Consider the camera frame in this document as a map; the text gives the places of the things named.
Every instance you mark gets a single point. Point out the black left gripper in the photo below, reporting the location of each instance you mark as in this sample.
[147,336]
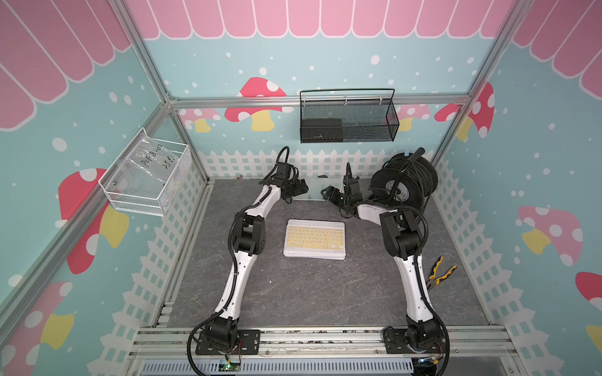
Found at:
[297,188]

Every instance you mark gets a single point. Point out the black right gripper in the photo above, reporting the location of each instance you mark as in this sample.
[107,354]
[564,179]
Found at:
[331,190]

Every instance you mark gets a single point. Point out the yellow key keyboard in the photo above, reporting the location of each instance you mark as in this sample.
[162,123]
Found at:
[315,239]

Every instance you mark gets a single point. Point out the green key keyboard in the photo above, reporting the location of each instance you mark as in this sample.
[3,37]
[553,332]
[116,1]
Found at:
[316,185]

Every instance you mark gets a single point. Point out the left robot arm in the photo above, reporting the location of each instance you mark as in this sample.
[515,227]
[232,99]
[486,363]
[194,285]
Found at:
[246,240]

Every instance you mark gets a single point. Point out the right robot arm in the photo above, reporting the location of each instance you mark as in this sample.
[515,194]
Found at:
[397,206]

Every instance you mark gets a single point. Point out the black box in basket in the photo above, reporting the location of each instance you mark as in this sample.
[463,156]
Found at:
[321,131]

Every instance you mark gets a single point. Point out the black cable reel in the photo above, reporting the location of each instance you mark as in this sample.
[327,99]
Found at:
[405,179]

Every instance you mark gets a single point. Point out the black mesh wall basket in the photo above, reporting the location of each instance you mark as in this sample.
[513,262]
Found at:
[368,115]

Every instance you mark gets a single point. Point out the clear wire wall basket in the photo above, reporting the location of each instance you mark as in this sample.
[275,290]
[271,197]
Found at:
[146,176]

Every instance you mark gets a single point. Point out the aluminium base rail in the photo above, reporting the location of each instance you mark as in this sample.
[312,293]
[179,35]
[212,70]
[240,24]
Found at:
[469,350]

